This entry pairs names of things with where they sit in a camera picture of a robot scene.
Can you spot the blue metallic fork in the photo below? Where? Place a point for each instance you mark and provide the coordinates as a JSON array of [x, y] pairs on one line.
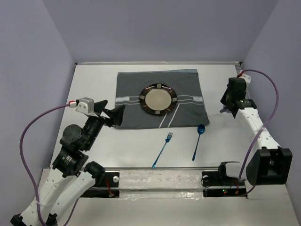
[[167, 140]]

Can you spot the purple mug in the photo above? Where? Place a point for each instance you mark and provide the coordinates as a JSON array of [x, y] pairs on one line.
[[225, 110]]

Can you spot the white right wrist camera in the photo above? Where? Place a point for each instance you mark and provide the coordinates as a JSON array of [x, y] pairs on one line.
[[246, 77]]

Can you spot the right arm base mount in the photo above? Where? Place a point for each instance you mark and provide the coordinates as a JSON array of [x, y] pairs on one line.
[[216, 186]]

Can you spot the blue metallic spoon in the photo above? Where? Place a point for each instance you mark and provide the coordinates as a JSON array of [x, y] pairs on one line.
[[201, 129]]

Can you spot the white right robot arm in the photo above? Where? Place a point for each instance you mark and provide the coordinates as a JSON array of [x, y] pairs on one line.
[[267, 162]]

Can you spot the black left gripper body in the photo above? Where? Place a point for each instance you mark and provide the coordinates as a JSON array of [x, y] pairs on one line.
[[94, 125]]

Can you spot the dark rimmed dinner plate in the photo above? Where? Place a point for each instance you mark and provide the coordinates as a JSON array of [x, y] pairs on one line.
[[158, 99]]

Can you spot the white table edge rail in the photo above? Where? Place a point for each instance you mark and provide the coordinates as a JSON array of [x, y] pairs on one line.
[[162, 63]]

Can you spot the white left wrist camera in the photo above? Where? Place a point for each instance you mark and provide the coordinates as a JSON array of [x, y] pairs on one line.
[[83, 105]]

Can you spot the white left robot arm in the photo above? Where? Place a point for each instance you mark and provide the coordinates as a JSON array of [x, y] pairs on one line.
[[70, 175]]

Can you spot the grey striped cloth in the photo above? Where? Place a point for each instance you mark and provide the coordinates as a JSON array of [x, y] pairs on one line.
[[190, 110]]

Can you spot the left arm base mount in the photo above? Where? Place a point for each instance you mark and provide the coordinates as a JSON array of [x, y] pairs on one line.
[[108, 187]]

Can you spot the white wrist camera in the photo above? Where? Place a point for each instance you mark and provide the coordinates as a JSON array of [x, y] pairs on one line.
[[83, 105], [246, 77]]

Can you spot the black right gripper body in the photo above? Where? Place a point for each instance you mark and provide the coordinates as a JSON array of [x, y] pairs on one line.
[[225, 97]]

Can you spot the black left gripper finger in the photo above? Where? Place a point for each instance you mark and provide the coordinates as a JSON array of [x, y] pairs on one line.
[[116, 115], [99, 107]]

